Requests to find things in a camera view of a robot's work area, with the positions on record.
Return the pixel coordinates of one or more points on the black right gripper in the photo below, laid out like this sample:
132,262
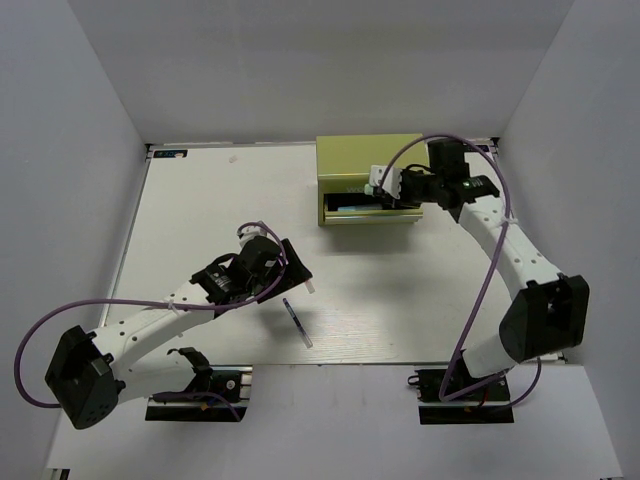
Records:
404,201

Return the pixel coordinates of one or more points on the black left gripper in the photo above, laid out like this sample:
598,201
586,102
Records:
296,273

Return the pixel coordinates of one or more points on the red refill pen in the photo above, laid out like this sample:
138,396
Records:
309,286

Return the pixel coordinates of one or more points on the blue cap marker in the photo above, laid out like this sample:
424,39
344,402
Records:
360,208

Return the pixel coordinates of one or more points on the green metal tool chest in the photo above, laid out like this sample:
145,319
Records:
343,165

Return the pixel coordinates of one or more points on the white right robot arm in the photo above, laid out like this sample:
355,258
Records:
548,308

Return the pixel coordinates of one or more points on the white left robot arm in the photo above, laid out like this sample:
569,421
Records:
91,373

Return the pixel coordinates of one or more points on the blue refill pen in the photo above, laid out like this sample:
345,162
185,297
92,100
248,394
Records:
300,328

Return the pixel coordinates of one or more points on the left corner label sticker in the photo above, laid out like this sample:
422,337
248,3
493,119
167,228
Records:
170,153

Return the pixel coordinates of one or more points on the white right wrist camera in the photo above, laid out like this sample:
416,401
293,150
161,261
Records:
385,182

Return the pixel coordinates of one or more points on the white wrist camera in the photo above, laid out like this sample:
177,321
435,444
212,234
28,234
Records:
249,231
385,182

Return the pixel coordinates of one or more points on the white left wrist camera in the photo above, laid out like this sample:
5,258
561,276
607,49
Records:
249,231

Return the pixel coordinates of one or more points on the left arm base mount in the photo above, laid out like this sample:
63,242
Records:
225,395

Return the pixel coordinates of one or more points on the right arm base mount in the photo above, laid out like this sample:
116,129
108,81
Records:
488,405

